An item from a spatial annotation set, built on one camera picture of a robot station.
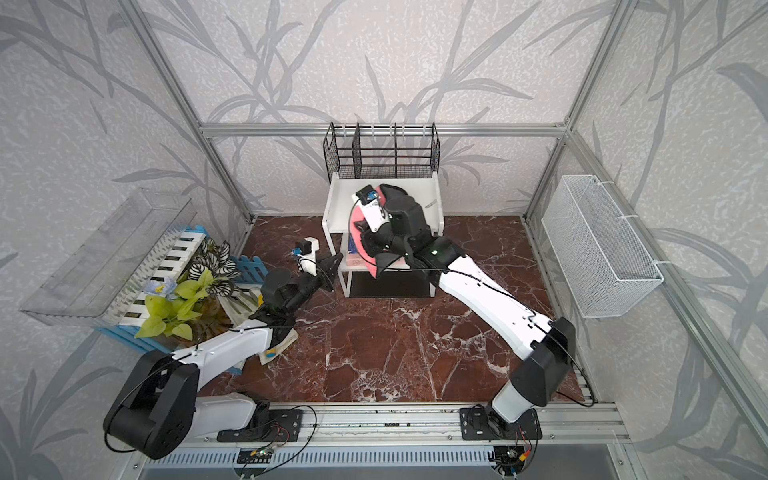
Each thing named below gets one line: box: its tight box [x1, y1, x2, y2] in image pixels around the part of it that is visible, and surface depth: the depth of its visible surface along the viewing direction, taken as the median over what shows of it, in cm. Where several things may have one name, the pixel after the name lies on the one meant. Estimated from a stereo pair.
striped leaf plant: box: [188, 238, 240, 297], surface depth 75 cm
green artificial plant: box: [134, 269, 228, 341], surface depth 68 cm
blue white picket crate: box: [96, 226, 269, 376], surface depth 72 cm
